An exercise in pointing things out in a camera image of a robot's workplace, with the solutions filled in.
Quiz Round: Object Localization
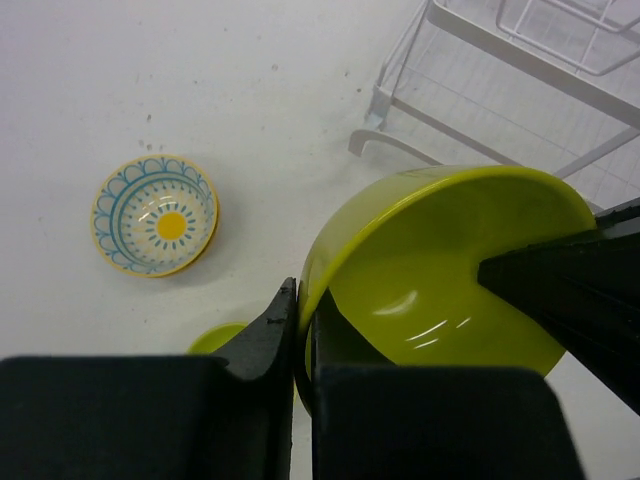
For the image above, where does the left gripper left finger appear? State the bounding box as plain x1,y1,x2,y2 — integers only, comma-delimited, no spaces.
1,278,298,479

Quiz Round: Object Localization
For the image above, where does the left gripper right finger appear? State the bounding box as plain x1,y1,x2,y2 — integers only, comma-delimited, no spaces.
477,200,639,411

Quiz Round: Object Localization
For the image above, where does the blue patterned bowl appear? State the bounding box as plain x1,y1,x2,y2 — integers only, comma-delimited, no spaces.
90,153,219,277

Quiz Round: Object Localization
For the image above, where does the white wire dish rack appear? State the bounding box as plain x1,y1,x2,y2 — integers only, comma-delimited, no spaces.
349,1,639,210

